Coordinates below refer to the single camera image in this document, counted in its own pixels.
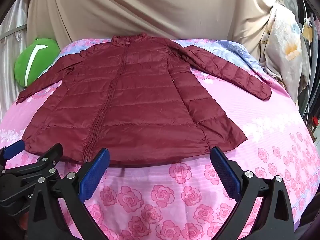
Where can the pink rose print bed sheet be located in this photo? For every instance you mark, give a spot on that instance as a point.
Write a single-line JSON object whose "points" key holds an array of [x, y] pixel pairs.
{"points": [[160, 200]]}

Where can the beige hanging cloth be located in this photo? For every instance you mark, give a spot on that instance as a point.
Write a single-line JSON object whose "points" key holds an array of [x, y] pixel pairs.
{"points": [[150, 7]]}

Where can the maroon puffer jacket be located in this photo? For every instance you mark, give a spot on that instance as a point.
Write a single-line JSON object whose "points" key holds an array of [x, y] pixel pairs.
{"points": [[140, 100]]}

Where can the cream floral blanket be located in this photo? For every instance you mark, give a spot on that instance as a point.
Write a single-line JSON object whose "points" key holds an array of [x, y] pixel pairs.
{"points": [[287, 52]]}

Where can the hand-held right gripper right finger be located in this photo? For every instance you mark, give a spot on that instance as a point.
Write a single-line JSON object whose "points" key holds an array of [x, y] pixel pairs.
{"points": [[225, 173]]}

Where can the white satin curtain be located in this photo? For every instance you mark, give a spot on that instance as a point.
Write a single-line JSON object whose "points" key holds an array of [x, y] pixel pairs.
{"points": [[12, 55]]}

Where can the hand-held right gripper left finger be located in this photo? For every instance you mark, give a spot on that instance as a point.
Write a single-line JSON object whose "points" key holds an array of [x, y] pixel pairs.
{"points": [[95, 172]]}

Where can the green plush cushion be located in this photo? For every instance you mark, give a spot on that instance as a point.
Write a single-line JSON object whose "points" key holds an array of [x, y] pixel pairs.
{"points": [[35, 62]]}

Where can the dark metal frame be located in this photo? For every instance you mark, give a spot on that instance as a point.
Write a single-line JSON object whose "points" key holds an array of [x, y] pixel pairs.
{"points": [[313, 80]]}

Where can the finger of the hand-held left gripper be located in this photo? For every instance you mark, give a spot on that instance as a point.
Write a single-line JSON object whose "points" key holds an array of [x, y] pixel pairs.
{"points": [[47, 156], [13, 148]]}

